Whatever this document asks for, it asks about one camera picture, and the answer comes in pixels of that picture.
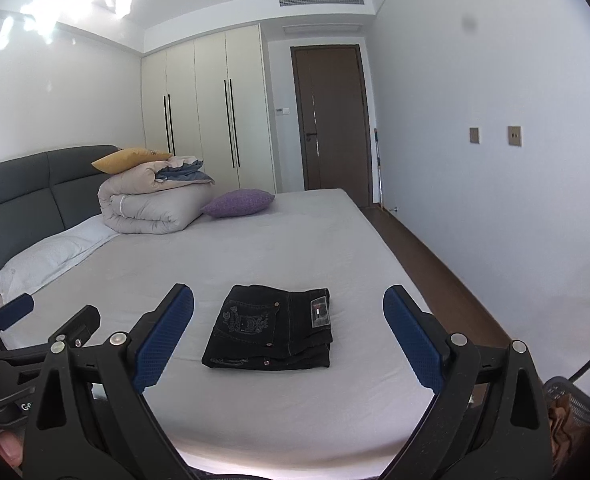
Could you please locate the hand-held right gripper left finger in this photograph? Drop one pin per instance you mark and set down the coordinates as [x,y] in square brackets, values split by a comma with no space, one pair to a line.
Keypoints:
[165,340]

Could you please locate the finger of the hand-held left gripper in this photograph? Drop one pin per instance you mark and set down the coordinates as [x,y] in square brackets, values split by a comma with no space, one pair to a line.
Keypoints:
[77,322]
[16,310]

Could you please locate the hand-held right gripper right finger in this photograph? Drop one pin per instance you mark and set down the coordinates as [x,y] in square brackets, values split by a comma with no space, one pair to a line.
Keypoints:
[415,345]

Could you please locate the black pants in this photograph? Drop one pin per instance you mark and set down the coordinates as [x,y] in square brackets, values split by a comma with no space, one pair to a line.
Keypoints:
[270,330]

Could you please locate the person's left hand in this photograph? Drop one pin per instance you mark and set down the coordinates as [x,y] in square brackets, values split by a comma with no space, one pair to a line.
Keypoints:
[6,450]

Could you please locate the white pillow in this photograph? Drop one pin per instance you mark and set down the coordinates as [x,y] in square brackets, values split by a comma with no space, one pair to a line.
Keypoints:
[50,255]

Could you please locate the grey upholstered headboard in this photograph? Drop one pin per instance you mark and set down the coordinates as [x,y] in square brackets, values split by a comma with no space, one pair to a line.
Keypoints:
[25,195]

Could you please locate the folded beige duvet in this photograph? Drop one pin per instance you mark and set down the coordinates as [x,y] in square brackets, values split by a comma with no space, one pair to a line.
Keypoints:
[150,210]

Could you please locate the bed with white sheet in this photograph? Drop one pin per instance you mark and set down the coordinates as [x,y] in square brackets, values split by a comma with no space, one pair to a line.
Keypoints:
[275,240]

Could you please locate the purple pillow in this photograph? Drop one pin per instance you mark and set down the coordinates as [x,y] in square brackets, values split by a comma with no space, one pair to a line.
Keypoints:
[237,202]

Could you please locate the brown cloth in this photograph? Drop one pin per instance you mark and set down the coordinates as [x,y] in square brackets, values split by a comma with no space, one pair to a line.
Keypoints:
[561,425]

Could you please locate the blue folded cloth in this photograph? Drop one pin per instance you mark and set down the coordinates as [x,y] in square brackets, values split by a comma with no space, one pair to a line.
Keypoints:
[185,174]

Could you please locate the yellow pillow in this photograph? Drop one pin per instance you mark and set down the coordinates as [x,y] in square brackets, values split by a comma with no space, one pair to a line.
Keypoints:
[125,159]

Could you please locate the cream wardrobe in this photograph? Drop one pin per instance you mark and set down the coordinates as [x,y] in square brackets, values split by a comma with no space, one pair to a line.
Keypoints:
[200,110]

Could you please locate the brown door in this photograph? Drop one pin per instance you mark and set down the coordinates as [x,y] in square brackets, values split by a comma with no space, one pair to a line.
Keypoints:
[332,120]

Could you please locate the white air vent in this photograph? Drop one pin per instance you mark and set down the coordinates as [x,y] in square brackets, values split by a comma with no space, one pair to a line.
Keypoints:
[321,0]

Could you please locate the brass wall socket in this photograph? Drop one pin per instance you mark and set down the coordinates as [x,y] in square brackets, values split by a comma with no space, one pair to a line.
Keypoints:
[514,136]
[474,135]

